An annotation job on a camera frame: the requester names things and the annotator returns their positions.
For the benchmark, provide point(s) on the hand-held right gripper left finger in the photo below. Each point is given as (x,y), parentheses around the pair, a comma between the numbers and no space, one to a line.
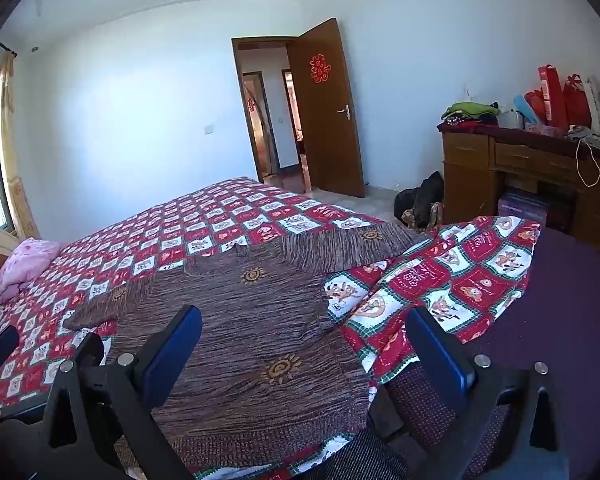
(172,355)

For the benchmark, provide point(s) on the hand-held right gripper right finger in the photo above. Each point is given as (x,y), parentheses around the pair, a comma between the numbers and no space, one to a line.
(440,355)

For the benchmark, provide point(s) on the brown knitted sweater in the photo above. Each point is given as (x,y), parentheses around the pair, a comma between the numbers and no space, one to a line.
(240,340)

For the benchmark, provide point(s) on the pile of folded clothes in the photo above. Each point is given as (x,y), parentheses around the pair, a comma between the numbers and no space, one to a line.
(467,112)

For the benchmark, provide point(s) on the pink pillow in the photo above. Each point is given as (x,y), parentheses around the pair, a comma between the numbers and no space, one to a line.
(27,260)

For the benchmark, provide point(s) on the red checked printed bed sheet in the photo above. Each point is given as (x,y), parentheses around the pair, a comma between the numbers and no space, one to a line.
(180,220)

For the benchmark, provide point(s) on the purple mattress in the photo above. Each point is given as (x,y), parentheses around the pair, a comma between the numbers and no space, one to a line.
(570,300)

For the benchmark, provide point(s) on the black bag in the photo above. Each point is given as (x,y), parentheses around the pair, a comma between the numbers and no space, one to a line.
(422,200)

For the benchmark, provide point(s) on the purple box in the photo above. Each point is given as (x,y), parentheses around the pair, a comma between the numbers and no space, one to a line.
(522,205)

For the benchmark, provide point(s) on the yellow curtain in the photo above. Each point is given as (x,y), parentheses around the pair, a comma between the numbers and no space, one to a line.
(10,160)

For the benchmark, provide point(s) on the brown wooden desk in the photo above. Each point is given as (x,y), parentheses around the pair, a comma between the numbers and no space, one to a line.
(470,170)

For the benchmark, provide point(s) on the steel thermos cup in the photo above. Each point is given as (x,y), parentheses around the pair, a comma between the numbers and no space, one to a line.
(517,119)

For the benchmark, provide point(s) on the grey cloth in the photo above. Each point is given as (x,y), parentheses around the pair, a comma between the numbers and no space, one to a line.
(587,135)

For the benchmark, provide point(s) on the brown wooden door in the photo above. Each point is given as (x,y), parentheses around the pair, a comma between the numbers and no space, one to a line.
(330,110)

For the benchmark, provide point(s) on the tall red gift bag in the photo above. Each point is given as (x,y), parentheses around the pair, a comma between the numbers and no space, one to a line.
(552,95)

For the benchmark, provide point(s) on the red gift bag with bow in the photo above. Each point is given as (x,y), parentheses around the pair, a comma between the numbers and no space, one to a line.
(575,100)

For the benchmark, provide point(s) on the white paper bag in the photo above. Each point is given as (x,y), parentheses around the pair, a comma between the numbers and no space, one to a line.
(595,105)

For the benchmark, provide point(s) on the black curtain rod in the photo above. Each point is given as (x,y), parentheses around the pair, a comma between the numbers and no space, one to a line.
(5,47)

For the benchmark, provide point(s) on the red paper door decoration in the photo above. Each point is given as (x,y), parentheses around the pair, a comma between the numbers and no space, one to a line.
(320,67)

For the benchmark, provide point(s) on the white light switch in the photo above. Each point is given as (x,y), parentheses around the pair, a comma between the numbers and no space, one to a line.
(208,130)

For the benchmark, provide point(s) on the brown door frame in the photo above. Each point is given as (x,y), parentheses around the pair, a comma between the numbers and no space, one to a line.
(265,40)

